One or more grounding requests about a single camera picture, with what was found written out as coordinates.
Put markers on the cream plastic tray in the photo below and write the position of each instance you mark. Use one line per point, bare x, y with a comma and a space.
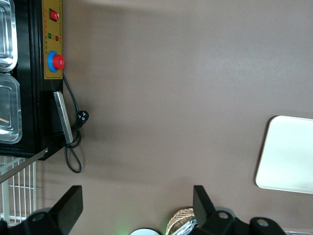
288, 154

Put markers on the black food warmer appliance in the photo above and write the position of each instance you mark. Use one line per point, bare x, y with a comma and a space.
29, 98

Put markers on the shiny metal cutlery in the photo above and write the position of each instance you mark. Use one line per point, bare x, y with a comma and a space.
187, 227

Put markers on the flat metal strip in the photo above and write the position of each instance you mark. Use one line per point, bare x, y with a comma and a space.
24, 164

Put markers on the woven wicker basket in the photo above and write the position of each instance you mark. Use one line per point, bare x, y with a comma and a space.
178, 216

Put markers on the white round dish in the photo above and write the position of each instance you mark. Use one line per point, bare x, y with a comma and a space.
145, 232

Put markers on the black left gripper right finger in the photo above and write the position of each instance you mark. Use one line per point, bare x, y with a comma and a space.
207, 218

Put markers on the steel food pan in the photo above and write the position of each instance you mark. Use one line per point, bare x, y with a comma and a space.
7, 36
11, 98

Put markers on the red rocker switch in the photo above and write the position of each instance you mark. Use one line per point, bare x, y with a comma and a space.
54, 15

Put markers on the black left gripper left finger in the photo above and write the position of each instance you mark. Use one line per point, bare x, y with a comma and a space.
63, 213

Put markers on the small wooden stick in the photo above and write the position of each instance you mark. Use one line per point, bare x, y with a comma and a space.
4, 120

